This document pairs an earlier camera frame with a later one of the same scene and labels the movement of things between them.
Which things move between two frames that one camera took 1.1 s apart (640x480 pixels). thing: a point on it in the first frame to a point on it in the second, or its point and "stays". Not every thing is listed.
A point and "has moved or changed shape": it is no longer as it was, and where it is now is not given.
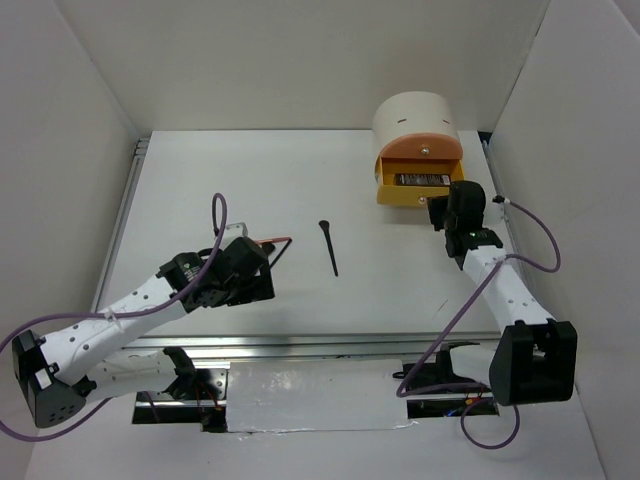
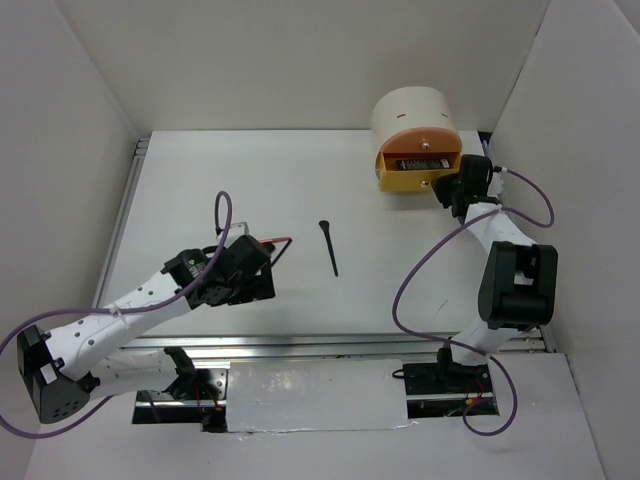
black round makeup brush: x=324 y=224 stays
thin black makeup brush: x=281 y=253 stays
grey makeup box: x=422 y=179 to x=422 y=164
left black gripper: x=259 y=288 stays
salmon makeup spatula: x=272 y=240 stays
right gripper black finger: x=438 y=210 to x=443 y=187
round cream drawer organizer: x=417 y=147 has moved or changed shape
